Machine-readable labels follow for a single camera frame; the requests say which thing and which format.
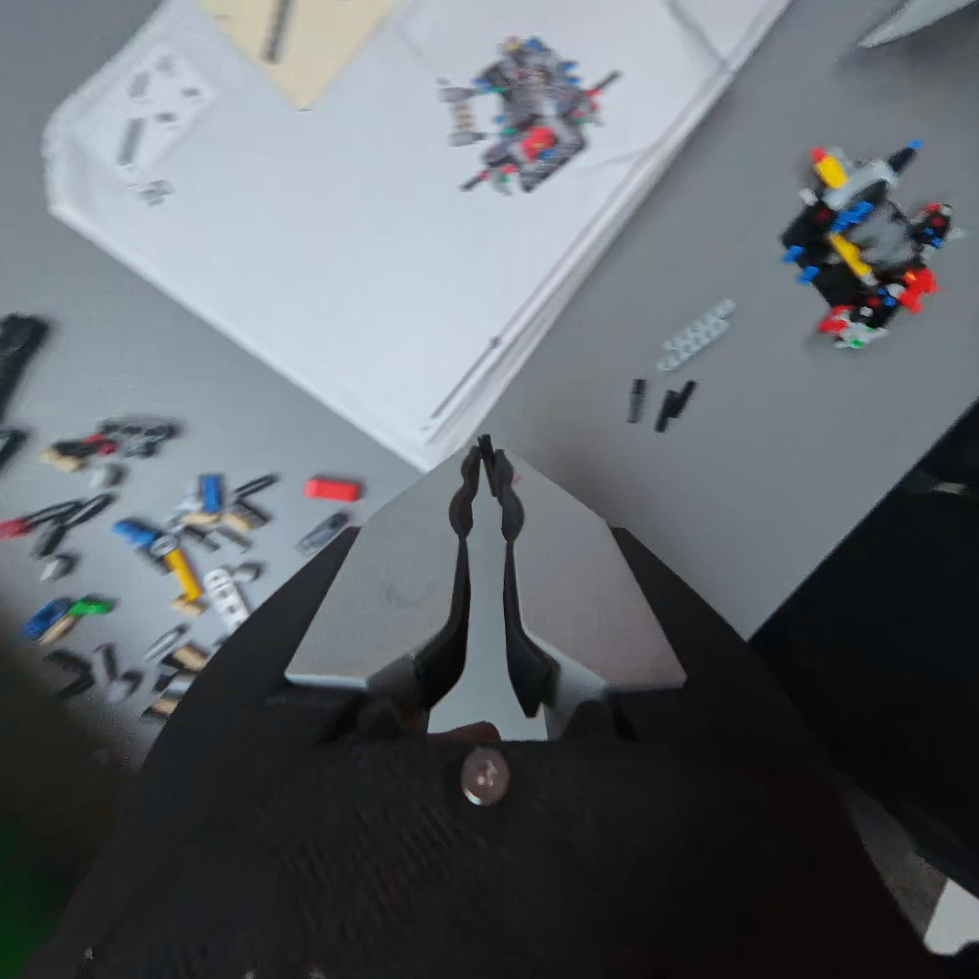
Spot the lego chassis assembly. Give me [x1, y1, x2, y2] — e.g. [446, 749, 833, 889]
[780, 140, 957, 351]

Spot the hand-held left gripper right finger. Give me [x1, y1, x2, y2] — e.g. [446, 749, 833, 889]
[493, 448, 688, 740]

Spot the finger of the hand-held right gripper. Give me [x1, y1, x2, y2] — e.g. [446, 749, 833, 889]
[857, 0, 979, 49]

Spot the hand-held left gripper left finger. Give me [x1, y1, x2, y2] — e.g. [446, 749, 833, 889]
[285, 446, 481, 710]

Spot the lego instruction booklet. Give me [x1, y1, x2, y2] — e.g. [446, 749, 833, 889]
[42, 0, 796, 471]

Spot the pile of lego pieces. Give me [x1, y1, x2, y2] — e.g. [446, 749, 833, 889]
[0, 314, 364, 724]

